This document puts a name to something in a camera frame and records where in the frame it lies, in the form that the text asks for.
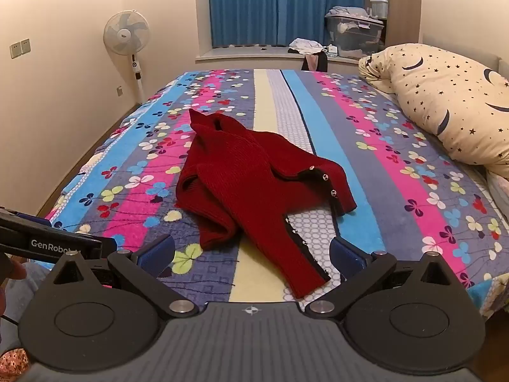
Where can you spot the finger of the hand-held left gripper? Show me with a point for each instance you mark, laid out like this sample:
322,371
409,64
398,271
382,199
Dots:
113,242

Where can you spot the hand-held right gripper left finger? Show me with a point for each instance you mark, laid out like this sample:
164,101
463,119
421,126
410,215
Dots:
156,254

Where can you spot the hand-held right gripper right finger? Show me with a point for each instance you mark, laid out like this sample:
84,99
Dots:
346,258

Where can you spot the red knit sweater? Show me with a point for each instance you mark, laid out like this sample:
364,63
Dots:
238,167

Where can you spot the white crumpled clothes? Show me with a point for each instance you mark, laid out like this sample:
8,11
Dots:
305,45

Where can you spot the person's left hand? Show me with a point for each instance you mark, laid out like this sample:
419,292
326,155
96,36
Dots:
16,272

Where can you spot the person's grey-blue trousers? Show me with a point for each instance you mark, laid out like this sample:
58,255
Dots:
28,290

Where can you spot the striped floral blanket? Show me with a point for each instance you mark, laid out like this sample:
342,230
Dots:
358,135

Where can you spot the pink patterned cloth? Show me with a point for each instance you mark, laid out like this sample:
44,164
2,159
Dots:
14,364

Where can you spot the dark hanging garment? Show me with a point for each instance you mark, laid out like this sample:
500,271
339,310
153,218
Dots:
314,63

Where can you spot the white standing fan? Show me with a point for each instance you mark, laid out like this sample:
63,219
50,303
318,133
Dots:
126,34

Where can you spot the white window sill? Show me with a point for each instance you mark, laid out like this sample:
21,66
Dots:
246,55

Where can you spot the clear plastic storage bin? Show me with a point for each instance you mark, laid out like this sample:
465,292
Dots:
354,36

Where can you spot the grey cloth on bin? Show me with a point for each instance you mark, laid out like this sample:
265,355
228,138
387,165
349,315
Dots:
346,11

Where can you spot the white plastic basket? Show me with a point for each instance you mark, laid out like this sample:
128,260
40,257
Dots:
378,8

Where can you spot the wooden shelf unit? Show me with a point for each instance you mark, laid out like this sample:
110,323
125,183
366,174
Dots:
403,4

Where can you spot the blue curtain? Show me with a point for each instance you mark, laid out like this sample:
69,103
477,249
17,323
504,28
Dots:
246,4

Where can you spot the wall light switch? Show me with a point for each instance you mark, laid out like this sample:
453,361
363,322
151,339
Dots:
25,46
15,50

